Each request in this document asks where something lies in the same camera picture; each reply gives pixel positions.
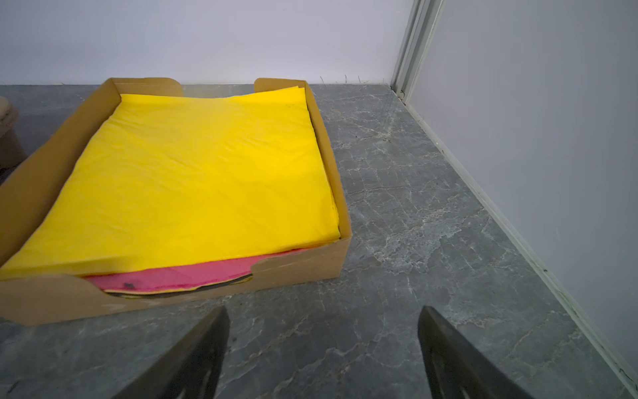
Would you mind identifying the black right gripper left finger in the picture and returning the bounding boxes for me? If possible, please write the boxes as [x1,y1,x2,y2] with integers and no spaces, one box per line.
[115,306,230,398]

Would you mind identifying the cardboard napkin tray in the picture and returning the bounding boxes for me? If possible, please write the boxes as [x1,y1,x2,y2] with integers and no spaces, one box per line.
[1,77,352,326]

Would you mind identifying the stacked pulp cup carriers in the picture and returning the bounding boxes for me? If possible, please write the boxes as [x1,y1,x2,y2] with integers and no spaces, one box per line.
[0,96,27,170]

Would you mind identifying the yellow napkin stack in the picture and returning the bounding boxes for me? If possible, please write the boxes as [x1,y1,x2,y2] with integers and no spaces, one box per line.
[1,87,340,280]

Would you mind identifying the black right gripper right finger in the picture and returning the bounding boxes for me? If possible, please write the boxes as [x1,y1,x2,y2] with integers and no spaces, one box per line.
[418,306,531,398]

